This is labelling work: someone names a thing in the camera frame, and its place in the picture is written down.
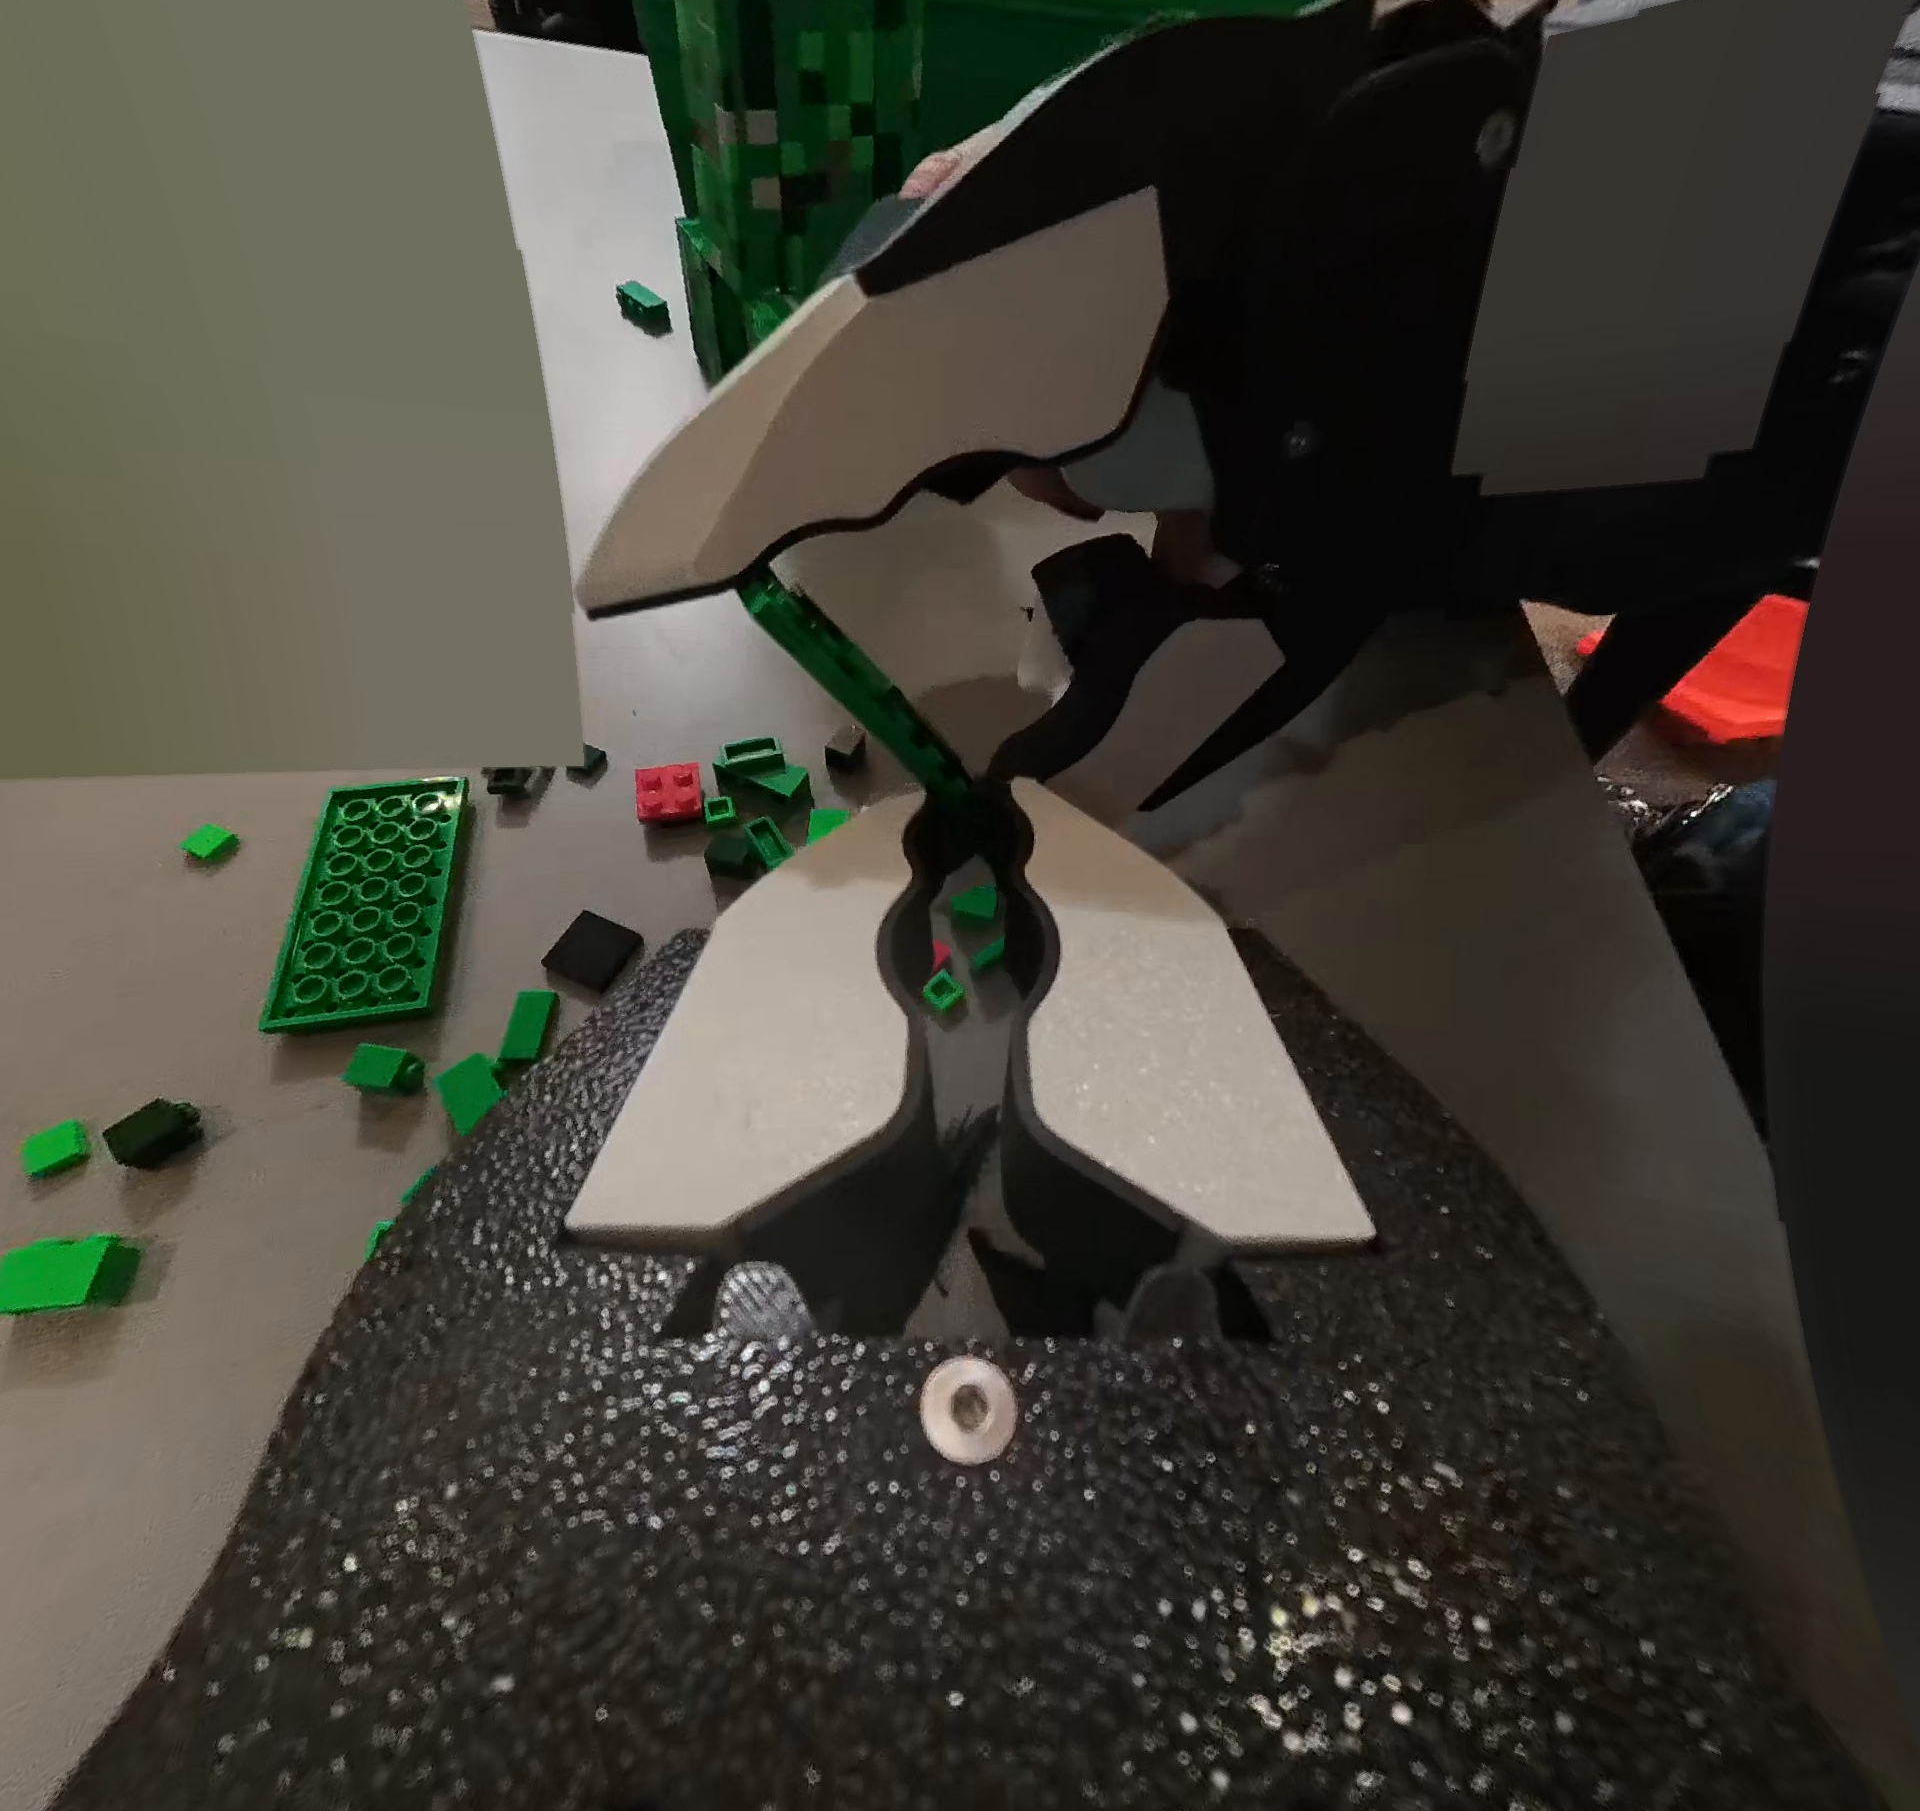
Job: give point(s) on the person's right hand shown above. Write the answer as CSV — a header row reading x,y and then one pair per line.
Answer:
x,y
1057,492

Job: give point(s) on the red plastic object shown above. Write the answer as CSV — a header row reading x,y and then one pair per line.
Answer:
x,y
1742,688

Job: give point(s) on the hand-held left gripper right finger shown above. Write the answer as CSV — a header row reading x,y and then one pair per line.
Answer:
x,y
1185,1076

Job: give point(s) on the grey desk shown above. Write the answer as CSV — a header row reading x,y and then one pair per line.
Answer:
x,y
180,1466

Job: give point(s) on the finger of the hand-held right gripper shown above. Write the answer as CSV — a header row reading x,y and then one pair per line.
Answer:
x,y
1185,702
899,386

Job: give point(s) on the dark green brick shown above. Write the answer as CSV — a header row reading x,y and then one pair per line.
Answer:
x,y
149,1133
748,851

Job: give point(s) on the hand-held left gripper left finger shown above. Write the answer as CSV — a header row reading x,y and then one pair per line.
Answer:
x,y
750,1076

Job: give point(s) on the large green studded plate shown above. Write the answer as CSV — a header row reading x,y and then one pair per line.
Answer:
x,y
366,904

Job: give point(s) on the black square tile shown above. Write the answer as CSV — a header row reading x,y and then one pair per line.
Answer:
x,y
592,950

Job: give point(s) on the long green brick plate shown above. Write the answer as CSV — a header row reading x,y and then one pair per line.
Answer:
x,y
815,641

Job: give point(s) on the green pixel brick model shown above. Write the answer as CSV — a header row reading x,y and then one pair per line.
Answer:
x,y
780,41

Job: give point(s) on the small grey brick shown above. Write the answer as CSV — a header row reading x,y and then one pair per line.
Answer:
x,y
516,780

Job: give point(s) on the red square brick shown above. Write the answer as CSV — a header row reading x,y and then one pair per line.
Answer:
x,y
669,794

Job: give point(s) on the green slope brick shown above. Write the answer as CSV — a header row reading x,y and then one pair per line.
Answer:
x,y
382,1067

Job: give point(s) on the small black brick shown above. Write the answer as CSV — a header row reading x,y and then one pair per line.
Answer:
x,y
845,747

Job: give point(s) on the green hollow brick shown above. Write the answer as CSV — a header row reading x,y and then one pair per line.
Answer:
x,y
748,758

